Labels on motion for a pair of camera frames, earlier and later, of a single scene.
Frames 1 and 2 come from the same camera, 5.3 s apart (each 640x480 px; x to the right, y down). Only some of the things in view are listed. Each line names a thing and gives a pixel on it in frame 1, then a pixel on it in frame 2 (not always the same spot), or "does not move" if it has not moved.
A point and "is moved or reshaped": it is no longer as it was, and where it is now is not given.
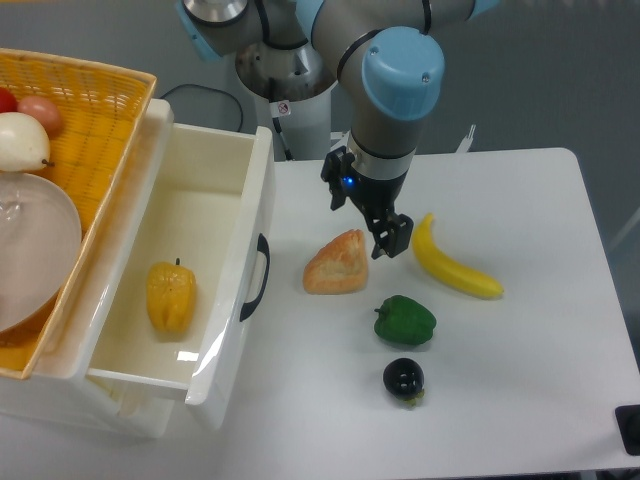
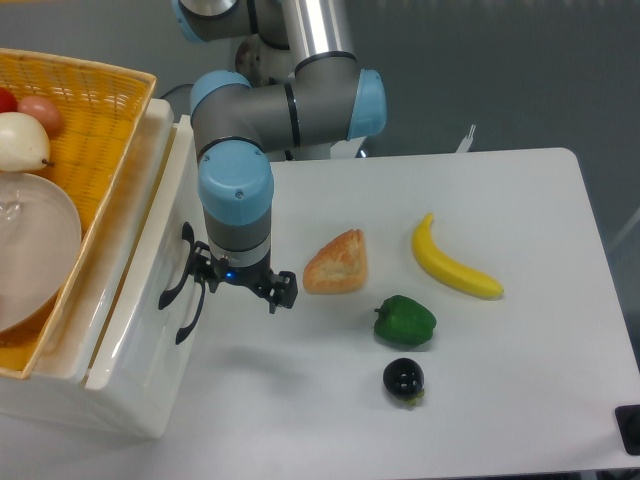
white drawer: (198, 260) is moved or reshaped
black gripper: (375, 197) -> (258, 277)
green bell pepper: (403, 320) does not move
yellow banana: (444, 269) does not move
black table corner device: (628, 420) does not move
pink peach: (42, 110) does not move
